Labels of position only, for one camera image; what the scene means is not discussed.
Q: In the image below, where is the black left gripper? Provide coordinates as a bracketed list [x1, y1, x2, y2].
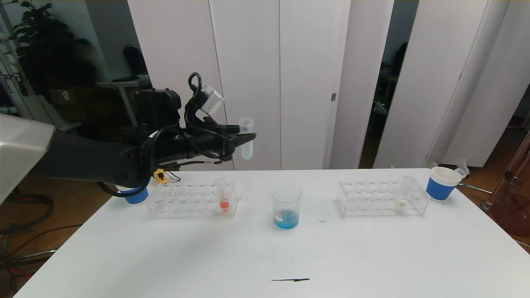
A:
[182, 116, 257, 162]

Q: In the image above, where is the test tube with blue liquid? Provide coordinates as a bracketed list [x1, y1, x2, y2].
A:
[239, 118, 254, 160]

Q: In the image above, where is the test tube with red liquid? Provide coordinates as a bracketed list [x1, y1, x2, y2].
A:
[216, 178, 231, 212]

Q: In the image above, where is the clear acrylic test tube rack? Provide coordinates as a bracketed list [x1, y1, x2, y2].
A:
[148, 183, 241, 219]
[336, 180, 430, 218]

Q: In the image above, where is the clear plastic beaker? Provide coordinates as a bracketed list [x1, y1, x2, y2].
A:
[270, 184, 302, 230]

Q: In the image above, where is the test tube with whitish liquid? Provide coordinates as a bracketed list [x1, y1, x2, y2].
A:
[394, 176, 414, 214]

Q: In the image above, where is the white folding screen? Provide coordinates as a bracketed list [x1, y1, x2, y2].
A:
[373, 0, 530, 169]
[128, 0, 394, 171]

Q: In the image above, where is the yellow tape measure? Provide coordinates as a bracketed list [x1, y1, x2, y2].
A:
[153, 168, 181, 184]

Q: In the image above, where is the blue white paper cup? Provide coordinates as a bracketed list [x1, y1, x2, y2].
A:
[426, 167, 462, 202]
[119, 186, 149, 206]

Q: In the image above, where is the black backpack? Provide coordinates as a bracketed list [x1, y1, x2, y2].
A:
[123, 44, 149, 77]

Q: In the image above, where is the white standing desk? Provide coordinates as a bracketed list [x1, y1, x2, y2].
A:
[98, 78, 152, 127]

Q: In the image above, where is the brown cardboard box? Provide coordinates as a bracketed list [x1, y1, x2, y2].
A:
[50, 88, 89, 123]

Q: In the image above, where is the dark green potted plant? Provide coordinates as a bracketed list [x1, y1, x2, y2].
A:
[8, 0, 98, 98]

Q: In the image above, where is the white banner stand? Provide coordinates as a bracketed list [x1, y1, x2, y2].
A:
[0, 31, 42, 120]

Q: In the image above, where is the grey metal chair base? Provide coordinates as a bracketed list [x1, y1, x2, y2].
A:
[0, 223, 58, 282]

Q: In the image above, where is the chrome metal leg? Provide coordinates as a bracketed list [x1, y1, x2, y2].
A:
[455, 184, 491, 195]

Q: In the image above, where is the brown metal tripod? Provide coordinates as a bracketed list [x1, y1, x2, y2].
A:
[480, 130, 530, 249]

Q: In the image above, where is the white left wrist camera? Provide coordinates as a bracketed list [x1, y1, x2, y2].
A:
[200, 85, 224, 115]

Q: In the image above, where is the black left camera cable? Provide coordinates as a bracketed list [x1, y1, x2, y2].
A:
[184, 72, 234, 162]

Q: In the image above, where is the dark arm cable loop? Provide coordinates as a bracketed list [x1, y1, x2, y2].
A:
[0, 195, 54, 236]

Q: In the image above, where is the black floor cable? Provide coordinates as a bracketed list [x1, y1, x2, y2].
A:
[8, 225, 83, 257]

